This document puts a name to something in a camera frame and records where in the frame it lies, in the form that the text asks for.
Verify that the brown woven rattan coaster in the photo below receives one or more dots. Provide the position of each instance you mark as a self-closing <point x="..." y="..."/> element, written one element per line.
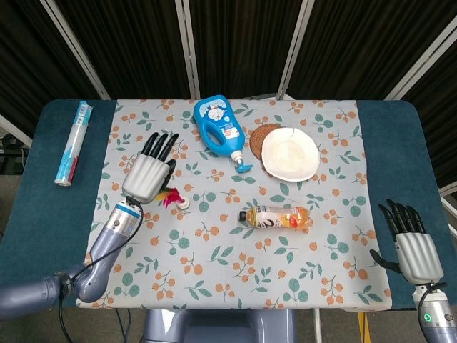
<point x="257" y="141"/>

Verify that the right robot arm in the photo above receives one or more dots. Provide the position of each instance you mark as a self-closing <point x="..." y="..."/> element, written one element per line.
<point x="435" y="314"/>

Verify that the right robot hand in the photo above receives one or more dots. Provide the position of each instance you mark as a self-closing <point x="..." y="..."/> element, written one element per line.
<point x="414" y="246"/>

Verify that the orange drink bottle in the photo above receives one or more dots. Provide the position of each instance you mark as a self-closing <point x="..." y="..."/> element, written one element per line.
<point x="275" y="218"/>

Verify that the colourful feather shuttlecock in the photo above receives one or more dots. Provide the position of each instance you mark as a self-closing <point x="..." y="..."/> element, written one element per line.
<point x="173" y="200"/>

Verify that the grey robot torso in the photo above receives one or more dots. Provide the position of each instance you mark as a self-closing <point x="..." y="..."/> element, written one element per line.
<point x="218" y="326"/>

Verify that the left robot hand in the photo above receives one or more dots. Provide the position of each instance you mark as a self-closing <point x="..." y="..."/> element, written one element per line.
<point x="148" y="171"/>

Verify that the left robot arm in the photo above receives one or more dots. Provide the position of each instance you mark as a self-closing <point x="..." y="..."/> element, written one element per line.
<point x="89" y="261"/>

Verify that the blue detergent bottle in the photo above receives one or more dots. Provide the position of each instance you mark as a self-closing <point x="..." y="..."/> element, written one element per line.
<point x="214" y="125"/>

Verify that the plastic wrap roll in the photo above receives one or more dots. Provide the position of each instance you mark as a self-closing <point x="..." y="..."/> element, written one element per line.
<point x="73" y="143"/>

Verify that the white paper plate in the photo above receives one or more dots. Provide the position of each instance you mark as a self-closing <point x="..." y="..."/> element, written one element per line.
<point x="289" y="155"/>

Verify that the fruit print tablecloth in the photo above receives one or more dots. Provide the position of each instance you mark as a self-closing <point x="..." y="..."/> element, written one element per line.
<point x="228" y="257"/>

